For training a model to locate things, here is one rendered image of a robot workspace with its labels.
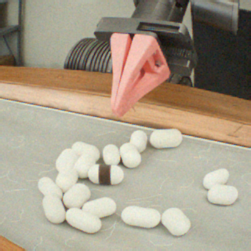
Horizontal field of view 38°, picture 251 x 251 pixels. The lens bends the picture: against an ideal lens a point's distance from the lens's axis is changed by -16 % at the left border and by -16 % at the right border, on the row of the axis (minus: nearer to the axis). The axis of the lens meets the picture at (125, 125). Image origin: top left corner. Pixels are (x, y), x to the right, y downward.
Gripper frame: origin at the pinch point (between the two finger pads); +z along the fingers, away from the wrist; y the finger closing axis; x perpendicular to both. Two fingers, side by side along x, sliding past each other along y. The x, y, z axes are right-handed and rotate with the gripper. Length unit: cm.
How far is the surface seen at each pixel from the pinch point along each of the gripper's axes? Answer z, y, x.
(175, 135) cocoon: -2.9, 2.2, 10.7
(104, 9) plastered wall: -137, -116, 134
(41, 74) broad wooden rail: -12.1, -27.0, 17.1
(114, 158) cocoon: 2.7, -2.0, 6.9
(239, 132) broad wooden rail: -6.7, 10.0, 14.3
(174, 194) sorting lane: 5.3, 6.0, 6.6
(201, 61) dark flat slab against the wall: -119, -50, 159
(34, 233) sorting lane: 15.5, -2.6, -1.6
